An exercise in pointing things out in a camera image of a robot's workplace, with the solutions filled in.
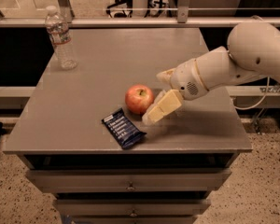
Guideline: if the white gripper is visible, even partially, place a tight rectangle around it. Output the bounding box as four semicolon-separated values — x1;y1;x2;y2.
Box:
142;59;208;125

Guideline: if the red apple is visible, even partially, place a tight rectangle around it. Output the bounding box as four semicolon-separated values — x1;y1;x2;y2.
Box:
125;84;154;115

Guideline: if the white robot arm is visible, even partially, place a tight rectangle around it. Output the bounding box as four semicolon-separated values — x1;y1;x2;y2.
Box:
142;21;280;125

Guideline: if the blue rxbar wrapper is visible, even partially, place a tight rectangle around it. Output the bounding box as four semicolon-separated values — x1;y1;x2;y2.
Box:
102;108;146;149

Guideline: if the grey drawer cabinet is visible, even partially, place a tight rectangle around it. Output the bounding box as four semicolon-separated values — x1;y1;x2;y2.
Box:
3;27;254;224

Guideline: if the black office chair base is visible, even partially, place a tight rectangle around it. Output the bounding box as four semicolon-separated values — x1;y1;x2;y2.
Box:
105;0;133;18

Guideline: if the top grey drawer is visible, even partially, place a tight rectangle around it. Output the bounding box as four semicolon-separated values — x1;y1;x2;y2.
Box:
26;168;231;193

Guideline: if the grey drawer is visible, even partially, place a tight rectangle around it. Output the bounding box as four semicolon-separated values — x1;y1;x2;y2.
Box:
54;199;210;217
26;168;231;193

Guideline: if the clear plastic water bottle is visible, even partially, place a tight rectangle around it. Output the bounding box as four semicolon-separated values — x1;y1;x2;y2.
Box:
45;6;77;70

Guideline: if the grey metal railing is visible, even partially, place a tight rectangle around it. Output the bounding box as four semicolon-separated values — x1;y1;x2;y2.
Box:
0;0;280;28

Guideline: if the white cable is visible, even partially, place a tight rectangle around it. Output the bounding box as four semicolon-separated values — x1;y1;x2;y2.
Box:
233;77;271;111

